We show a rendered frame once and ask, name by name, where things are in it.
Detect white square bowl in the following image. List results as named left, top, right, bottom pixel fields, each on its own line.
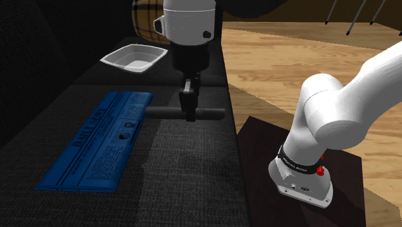
left=99, top=44, right=169, bottom=74

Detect dark robot stand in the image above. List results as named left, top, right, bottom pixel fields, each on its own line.
left=236, top=115, right=367, bottom=227

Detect black cylindrical rod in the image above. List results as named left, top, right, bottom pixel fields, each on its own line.
left=145, top=106, right=226, bottom=121

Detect tan plaid cushion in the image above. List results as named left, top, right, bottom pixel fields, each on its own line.
left=131, top=0, right=172, bottom=45

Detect blue folded newspaper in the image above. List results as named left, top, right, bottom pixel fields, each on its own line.
left=34, top=91, right=154, bottom=193

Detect thin dark furniture legs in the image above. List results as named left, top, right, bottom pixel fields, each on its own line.
left=324, top=0, right=402, bottom=36

